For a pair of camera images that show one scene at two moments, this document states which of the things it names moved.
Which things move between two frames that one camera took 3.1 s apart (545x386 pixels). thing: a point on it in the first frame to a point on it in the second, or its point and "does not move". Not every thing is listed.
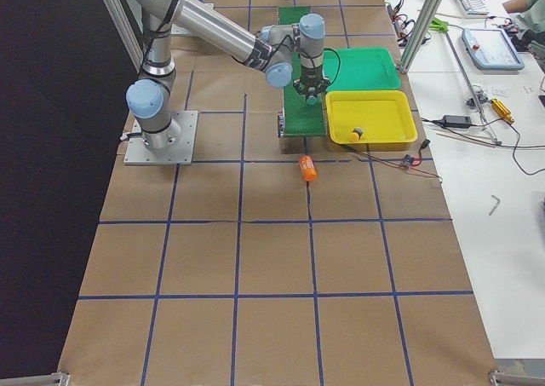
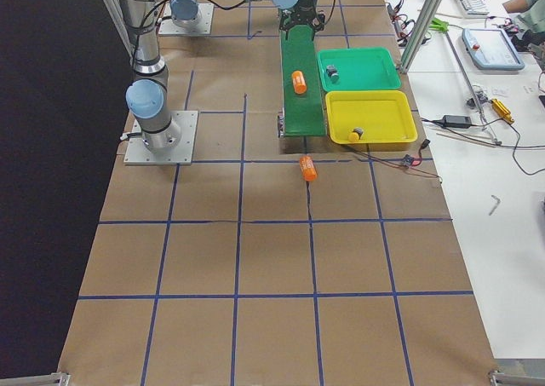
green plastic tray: [361, 69] does not move
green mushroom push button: [312, 100] to [333, 73]
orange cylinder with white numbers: [308, 168] does not move
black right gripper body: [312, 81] to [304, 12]
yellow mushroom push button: [356, 134] does not move
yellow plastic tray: [386, 116] does not move
